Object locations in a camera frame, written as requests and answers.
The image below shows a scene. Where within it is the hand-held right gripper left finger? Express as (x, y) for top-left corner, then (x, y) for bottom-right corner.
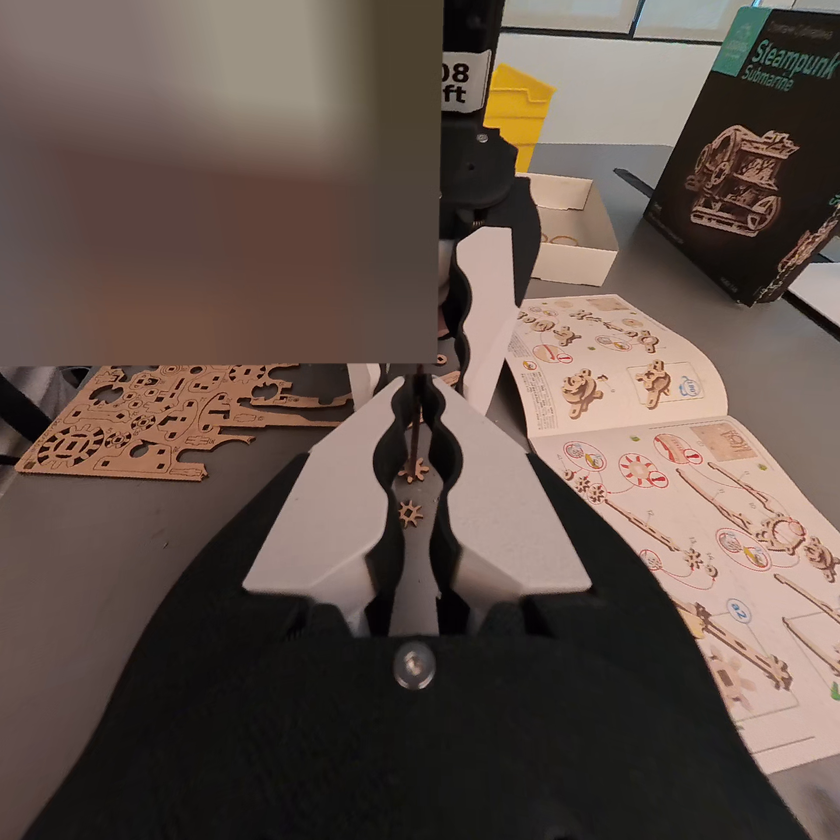
(243, 377), (406, 637)

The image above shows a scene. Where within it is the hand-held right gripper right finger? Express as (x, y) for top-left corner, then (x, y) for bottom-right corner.
(427, 377), (593, 637)

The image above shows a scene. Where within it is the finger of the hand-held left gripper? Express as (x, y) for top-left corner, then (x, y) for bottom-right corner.
(348, 364), (382, 412)
(448, 226), (521, 416)

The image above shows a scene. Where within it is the slotted wooden bar with gear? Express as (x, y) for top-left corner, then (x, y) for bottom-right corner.
(397, 367), (434, 485)

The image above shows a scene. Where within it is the laser-cut wooden parts sheet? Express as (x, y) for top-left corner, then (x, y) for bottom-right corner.
(13, 363), (358, 482)

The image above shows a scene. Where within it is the black model kit box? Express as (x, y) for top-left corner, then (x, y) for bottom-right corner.
(642, 5), (840, 308)

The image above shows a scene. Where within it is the yellow plastic bin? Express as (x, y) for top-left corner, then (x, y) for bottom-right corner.
(482, 62), (557, 175)

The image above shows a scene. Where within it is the small white cardboard box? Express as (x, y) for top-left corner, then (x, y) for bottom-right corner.
(525, 172), (620, 287)

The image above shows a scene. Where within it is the window with blinds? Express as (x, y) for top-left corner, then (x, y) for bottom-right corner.
(499, 0), (772, 43)

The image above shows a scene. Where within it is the printed instruction booklet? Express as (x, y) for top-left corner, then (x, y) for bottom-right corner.
(505, 293), (840, 775)

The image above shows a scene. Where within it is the black strap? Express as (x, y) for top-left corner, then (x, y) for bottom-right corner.
(0, 371), (56, 463)

